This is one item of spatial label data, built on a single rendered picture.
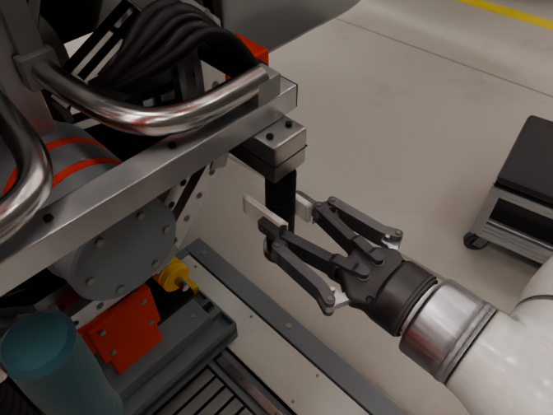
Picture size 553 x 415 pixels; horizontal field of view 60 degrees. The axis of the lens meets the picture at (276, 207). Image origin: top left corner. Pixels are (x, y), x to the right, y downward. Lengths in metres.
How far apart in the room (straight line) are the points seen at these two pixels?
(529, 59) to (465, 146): 0.81
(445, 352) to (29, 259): 0.36
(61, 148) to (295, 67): 1.92
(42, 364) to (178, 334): 0.60
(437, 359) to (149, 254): 0.32
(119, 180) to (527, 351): 0.37
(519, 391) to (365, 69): 2.08
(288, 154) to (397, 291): 0.17
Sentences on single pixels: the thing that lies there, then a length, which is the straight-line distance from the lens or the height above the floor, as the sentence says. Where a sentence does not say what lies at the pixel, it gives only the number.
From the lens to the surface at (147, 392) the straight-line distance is 1.24.
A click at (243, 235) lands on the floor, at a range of 1.63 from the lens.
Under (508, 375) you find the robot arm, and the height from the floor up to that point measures 0.87.
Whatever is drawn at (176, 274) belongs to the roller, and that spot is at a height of 0.53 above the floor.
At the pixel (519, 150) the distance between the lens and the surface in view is 1.57.
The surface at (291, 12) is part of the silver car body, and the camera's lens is 1.04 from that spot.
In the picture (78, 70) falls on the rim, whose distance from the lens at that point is 0.71.
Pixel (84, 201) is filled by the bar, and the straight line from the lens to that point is 0.42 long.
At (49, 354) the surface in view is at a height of 0.74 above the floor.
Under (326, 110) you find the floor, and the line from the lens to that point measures 2.14.
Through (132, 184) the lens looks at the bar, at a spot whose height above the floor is 0.98.
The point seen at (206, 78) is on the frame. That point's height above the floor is 0.89.
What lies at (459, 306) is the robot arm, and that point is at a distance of 0.48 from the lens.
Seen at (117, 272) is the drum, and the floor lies 0.83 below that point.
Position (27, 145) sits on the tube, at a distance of 0.44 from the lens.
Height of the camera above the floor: 1.26
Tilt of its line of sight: 48 degrees down
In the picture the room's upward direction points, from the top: straight up
